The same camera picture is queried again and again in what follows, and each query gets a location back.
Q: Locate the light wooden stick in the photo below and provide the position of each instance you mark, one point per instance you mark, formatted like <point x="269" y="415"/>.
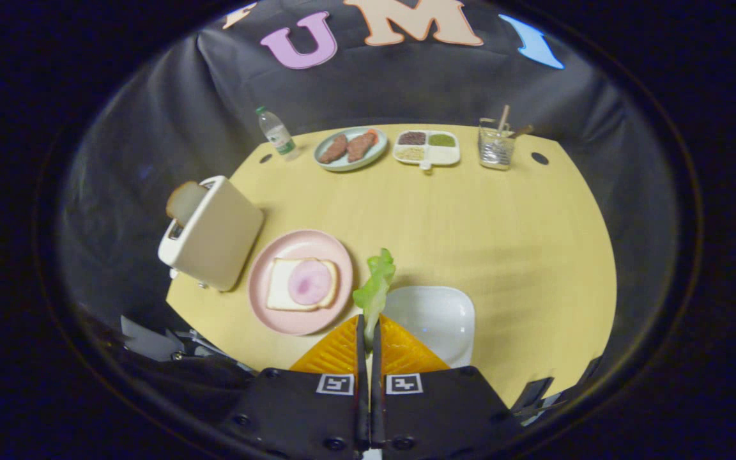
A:
<point x="503" y="118"/>

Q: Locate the clear plastic water bottle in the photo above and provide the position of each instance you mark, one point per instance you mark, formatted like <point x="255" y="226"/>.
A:
<point x="278" y="136"/>

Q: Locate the black backdrop cloth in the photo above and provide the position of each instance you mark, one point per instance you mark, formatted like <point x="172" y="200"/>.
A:
<point x="406" y="83"/>

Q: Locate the white divided dish with beans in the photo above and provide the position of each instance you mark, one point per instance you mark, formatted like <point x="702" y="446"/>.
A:
<point x="444" y="155"/>

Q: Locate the pink plate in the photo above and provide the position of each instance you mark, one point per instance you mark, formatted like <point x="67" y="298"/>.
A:
<point x="266" y="255"/>

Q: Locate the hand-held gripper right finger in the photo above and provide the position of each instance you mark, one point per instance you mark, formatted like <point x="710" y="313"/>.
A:
<point x="438" y="409"/>

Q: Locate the brown meat piece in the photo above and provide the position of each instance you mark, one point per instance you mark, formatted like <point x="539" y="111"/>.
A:
<point x="333" y="149"/>
<point x="360" y="146"/>

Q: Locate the clear glass cup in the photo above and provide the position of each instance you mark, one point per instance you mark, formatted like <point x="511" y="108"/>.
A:
<point x="496" y="152"/>

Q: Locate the white bread slice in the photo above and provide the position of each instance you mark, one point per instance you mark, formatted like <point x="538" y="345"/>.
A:
<point x="277" y="287"/>

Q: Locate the white toaster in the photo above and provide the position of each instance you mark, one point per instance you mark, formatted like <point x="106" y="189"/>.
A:
<point x="221" y="236"/>

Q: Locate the brown toast slice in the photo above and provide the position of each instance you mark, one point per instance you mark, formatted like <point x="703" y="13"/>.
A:
<point x="186" y="201"/>

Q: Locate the white plate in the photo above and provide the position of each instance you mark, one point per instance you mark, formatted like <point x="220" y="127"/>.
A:
<point x="432" y="319"/>

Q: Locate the light blue plate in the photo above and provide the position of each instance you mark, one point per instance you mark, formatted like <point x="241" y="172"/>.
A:
<point x="349" y="164"/>

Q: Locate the dark wooden stick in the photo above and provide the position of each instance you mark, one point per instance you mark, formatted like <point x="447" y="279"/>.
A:
<point x="522" y="131"/>

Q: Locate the green lettuce leaf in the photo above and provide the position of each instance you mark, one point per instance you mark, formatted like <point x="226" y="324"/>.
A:
<point x="377" y="281"/>

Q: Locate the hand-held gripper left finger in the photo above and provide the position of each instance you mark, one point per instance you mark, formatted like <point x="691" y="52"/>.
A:
<point x="304" y="409"/>

